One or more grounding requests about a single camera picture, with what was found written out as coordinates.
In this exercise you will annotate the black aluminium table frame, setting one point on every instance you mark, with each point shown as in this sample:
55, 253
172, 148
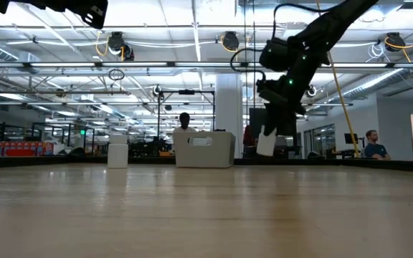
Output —
371, 165

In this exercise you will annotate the small black desk monitor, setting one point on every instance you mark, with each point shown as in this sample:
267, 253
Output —
351, 138

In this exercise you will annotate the person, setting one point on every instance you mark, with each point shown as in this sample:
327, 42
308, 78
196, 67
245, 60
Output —
373, 148
184, 120

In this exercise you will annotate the long ceiling light strip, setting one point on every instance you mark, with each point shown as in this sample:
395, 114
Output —
138, 65

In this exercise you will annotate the grey plastic basket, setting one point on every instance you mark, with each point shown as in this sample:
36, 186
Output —
221, 154

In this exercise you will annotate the red printed box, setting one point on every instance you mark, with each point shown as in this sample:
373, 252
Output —
27, 148

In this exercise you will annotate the white building column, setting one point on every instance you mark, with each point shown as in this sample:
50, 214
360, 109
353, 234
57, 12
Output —
228, 107

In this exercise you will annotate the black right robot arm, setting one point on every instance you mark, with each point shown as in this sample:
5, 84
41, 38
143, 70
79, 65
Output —
328, 25

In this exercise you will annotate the small black ceiling reel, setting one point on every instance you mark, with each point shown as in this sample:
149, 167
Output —
312, 91
157, 90

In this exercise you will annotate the white pill bottle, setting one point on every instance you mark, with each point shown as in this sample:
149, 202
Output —
117, 154
265, 147

